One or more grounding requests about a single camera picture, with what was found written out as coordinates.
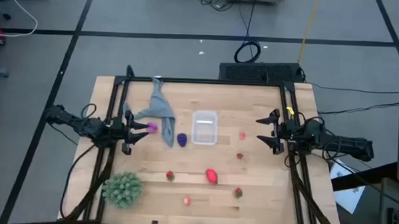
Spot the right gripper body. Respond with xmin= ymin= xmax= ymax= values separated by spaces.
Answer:
xmin=271 ymin=108 xmax=299 ymax=156

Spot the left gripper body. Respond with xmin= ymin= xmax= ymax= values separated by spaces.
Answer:
xmin=110 ymin=109 xmax=134 ymax=156

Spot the purple grape bunch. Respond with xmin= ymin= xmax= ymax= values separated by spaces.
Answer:
xmin=176 ymin=132 xmax=189 ymax=148

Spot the grey cloth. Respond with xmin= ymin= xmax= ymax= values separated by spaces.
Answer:
xmin=121 ymin=76 xmax=178 ymax=148

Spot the black perforated computer case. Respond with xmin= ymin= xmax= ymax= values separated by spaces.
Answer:
xmin=218 ymin=60 xmax=306 ymax=84

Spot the green spiky potted plant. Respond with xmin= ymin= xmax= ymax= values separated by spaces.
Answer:
xmin=101 ymin=170 xmax=144 ymax=211

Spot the clear plastic container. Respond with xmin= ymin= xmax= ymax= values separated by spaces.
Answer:
xmin=190 ymin=110 xmax=219 ymax=146

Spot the large red strawberry toy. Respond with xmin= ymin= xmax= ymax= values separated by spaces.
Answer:
xmin=204 ymin=168 xmax=219 ymax=186

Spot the black desk board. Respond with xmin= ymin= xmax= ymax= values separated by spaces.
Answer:
xmin=331 ymin=160 xmax=398 ymax=195

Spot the white paper sheet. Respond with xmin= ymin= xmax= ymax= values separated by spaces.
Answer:
xmin=328 ymin=158 xmax=367 ymax=215

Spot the grey desk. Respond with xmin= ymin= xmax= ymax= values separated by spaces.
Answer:
xmin=377 ymin=177 xmax=399 ymax=224

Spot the black metal table frame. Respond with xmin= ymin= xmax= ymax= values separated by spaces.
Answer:
xmin=64 ymin=63 xmax=344 ymax=224

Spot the thin black floor cable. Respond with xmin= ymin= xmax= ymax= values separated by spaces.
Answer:
xmin=318 ymin=100 xmax=399 ymax=118
xmin=310 ymin=82 xmax=399 ymax=94

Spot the coiled black cable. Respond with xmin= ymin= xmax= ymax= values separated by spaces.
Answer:
xmin=233 ymin=0 xmax=263 ymax=64

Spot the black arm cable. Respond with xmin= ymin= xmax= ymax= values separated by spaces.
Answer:
xmin=59 ymin=142 xmax=98 ymax=221

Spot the yellow cable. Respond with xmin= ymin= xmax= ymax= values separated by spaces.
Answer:
xmin=297 ymin=0 xmax=321 ymax=66

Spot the white cable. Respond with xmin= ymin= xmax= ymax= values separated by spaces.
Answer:
xmin=0 ymin=0 xmax=40 ymax=39

